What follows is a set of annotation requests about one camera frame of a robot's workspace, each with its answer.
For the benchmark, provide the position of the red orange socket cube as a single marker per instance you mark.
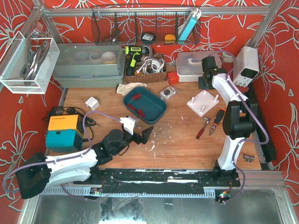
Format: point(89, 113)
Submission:
point(172, 78)

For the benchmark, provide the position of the green yellow power drill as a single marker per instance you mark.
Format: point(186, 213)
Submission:
point(135, 53)

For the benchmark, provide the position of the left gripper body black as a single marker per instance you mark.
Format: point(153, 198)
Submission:
point(136, 137)

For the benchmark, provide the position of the red mat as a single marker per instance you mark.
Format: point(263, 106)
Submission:
point(228, 67)

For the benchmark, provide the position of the white plastic toolbox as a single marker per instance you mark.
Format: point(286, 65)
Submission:
point(189, 66)

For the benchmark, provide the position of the red handled ratchet wrench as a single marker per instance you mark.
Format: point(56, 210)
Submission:
point(207, 121)

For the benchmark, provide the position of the teal plastic tray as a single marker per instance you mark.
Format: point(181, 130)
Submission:
point(152, 106)

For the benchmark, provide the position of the grey plastic storage box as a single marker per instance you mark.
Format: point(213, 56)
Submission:
point(87, 65)

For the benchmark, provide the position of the clear acrylic box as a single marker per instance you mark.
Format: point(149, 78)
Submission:
point(28, 68)

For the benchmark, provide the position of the blue white box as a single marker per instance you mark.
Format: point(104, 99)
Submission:
point(185, 29)

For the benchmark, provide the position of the orange teal device box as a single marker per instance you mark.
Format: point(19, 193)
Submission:
point(65, 133)

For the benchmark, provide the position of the white power adapter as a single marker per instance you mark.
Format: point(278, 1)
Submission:
point(92, 103)

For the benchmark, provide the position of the black wire basket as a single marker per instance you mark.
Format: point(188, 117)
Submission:
point(125, 24)

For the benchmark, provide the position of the small metal fitting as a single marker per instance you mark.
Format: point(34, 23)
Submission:
point(248, 158)

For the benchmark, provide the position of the white work glove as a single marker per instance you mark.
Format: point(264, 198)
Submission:
point(124, 89)

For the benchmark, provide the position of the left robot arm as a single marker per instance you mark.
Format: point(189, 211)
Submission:
point(40, 172)

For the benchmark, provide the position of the white power supply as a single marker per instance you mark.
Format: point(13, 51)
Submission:
point(246, 67)

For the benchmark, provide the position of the wicker basket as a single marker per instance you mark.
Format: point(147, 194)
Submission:
point(148, 70)

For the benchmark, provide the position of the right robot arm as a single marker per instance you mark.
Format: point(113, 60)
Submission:
point(238, 120)

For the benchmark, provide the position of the large red spring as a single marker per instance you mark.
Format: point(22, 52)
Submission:
point(136, 96)

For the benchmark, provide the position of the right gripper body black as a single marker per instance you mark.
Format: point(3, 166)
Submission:
point(202, 82)

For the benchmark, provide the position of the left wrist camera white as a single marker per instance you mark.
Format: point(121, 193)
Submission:
point(129, 123)

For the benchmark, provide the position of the white peg board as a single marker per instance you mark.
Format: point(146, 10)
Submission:
point(203, 102)

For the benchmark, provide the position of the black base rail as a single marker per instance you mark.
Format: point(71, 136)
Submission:
point(158, 181)

